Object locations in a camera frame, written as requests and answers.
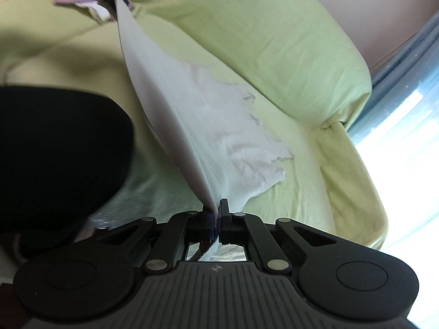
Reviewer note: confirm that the grey fuzzy cloth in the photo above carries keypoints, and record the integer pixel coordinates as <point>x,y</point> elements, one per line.
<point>99,220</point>

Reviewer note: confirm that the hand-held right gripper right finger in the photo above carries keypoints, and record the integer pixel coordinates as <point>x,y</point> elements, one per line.
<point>223,224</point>

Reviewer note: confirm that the small white cloth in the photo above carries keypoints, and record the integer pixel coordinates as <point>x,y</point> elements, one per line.
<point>96,12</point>

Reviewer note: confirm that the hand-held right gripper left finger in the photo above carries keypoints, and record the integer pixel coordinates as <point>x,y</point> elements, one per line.
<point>208,224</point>

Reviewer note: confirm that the bright window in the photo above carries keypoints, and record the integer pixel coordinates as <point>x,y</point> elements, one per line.
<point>411,185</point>

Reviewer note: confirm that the green covered sofa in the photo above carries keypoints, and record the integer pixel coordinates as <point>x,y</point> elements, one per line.
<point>274,41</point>

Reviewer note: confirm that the white garment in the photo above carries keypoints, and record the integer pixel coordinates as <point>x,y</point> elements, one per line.
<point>192,116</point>

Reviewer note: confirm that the black cloth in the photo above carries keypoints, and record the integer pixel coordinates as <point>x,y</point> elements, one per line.
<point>58,164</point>

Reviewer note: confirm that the grey-blue curtain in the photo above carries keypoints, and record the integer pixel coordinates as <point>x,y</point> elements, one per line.
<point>404,65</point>

